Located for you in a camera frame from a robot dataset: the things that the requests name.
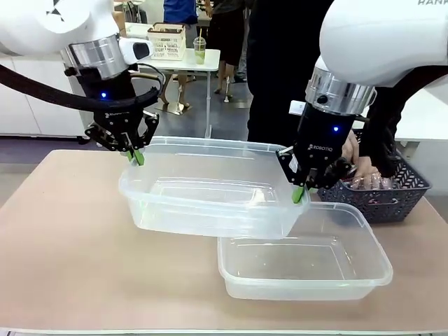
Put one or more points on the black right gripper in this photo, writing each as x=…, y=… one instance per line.
x=322, y=140

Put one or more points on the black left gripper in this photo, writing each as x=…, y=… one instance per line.
x=112, y=101

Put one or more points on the crushed bottle with pink label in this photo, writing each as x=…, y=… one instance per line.
x=367, y=183

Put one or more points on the clear plastic storage container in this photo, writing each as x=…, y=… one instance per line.
x=210, y=175
x=301, y=252

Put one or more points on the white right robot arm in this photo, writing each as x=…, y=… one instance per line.
x=367, y=42

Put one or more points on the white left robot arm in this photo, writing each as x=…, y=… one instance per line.
x=35, y=21

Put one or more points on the black sleeved forearm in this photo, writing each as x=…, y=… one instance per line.
x=381, y=140

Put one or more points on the dark woven plastic basket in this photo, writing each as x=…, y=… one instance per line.
x=385, y=206

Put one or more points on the cream plastic shopping basket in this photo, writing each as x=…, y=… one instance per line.
x=167, y=42

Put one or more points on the person's bare hand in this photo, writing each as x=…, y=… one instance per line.
x=365, y=166

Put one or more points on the white low cabinet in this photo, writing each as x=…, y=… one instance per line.
x=38, y=105

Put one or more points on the person's black clothed torso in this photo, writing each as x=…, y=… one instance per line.
x=280, y=70

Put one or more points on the plastic cup with green drink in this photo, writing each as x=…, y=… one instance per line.
x=200, y=50

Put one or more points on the white folding table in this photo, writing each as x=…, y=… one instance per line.
x=210, y=59

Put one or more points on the bystander in blue shirt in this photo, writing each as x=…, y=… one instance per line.
x=180, y=12

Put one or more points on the bystander in dark clothes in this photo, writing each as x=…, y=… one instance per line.
x=227, y=35

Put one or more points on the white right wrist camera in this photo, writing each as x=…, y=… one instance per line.
x=297, y=107

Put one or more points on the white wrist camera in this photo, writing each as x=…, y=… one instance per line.
x=297, y=107
x=134, y=50

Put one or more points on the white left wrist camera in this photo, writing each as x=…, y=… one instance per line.
x=134, y=50

